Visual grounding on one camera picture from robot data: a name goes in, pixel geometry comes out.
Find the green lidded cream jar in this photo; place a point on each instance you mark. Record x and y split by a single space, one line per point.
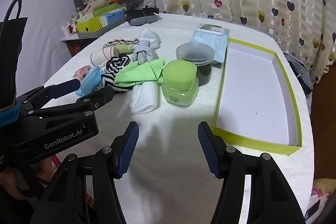
178 74

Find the stack of green boxes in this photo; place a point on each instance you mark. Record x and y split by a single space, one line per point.
105 31

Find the dark jar with frosted lid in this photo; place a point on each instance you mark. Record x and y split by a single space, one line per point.
195 52

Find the pink plush toy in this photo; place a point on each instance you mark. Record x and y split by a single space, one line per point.
86 8

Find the flat green box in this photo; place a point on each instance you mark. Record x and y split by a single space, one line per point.
105 8

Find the beige rolled cloth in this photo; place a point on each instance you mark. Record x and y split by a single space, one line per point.
101 3

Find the grey white sock bundle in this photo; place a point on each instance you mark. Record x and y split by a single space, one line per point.
145 52

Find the green cloth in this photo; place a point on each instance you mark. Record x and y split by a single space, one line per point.
139 71

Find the blue elastic band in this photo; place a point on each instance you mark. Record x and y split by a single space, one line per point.
9 116

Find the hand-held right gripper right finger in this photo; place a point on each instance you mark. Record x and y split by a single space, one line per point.
208 150

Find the white towel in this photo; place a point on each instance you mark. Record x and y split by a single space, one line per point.
144 98

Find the dark glass jar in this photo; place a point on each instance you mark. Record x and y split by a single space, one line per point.
76 1

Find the light blue wet wipes pack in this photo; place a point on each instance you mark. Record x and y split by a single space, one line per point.
210 39

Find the blue white tissue box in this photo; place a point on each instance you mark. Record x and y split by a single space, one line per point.
111 16

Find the grey black headset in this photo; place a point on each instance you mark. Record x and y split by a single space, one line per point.
143 20

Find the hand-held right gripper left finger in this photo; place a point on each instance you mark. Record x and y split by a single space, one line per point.
128 148

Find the cream rolled cloth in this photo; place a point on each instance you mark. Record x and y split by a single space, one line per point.
99 56

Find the black white striped cloth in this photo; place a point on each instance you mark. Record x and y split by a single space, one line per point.
115 64

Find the lime green cardboard box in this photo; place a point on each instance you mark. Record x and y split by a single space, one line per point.
88 26

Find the grey clothes pile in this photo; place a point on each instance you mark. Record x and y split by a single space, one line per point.
299 74

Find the floral bedding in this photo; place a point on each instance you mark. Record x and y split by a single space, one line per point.
319 195

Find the blue face mask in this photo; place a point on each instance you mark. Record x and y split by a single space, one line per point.
90 79

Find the small white cup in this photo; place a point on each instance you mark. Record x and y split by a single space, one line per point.
66 31

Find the white textured table cover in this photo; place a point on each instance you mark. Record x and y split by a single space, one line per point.
170 129

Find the wooden wardrobe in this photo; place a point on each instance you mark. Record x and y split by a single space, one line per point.
324 121

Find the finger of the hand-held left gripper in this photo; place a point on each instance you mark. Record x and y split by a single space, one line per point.
63 87
102 96

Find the person's left hand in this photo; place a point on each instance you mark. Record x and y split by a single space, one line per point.
15 184

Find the green-edged cardboard box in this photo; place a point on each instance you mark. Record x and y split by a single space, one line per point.
252 95

